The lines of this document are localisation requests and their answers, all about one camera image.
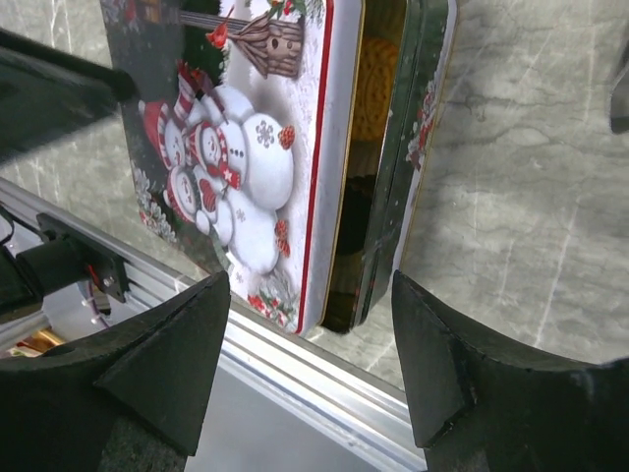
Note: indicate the gold tin lid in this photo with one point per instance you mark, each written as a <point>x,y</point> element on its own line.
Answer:
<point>239,137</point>

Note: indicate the aluminium mounting rail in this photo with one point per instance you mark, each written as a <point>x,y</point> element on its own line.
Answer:
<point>278,403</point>

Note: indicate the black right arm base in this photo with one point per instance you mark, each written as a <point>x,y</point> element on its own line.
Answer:
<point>65,257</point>

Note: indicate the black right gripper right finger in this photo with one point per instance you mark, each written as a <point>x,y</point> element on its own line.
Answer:
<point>482,401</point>

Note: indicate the orange round waffle cookie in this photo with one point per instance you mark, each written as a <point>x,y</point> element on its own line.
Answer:
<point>377,68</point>

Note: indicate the gold cookie tin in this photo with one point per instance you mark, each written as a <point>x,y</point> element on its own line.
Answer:
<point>383,177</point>

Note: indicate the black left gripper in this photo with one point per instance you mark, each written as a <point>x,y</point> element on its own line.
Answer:
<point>48,94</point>

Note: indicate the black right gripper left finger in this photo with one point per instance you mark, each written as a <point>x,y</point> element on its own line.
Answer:
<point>129,398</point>

